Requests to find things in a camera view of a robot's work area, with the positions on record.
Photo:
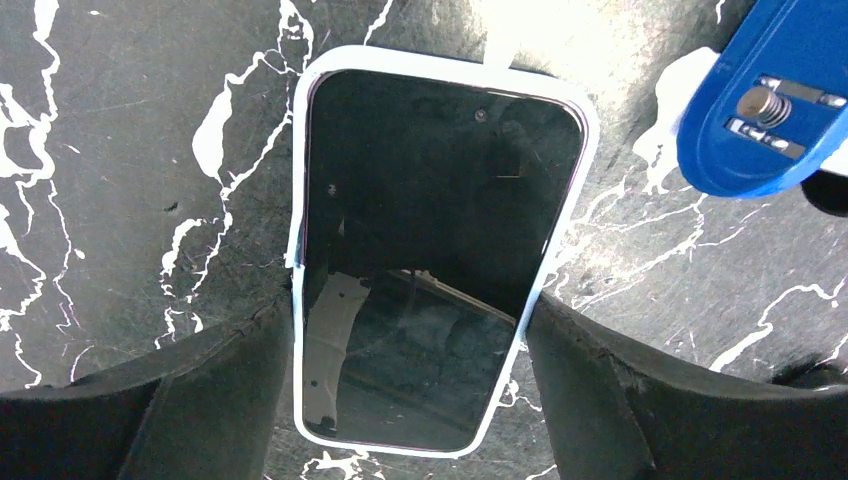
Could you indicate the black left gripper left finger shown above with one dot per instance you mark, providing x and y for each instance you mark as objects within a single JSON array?
[{"x": 201, "y": 408}]

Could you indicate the phone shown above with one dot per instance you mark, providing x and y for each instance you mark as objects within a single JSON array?
[{"x": 429, "y": 198}]

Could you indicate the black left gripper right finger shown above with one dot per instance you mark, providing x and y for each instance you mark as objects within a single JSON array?
[{"x": 616, "y": 408}]

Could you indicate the blue stapler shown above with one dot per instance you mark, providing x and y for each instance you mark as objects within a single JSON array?
[{"x": 773, "y": 108}]

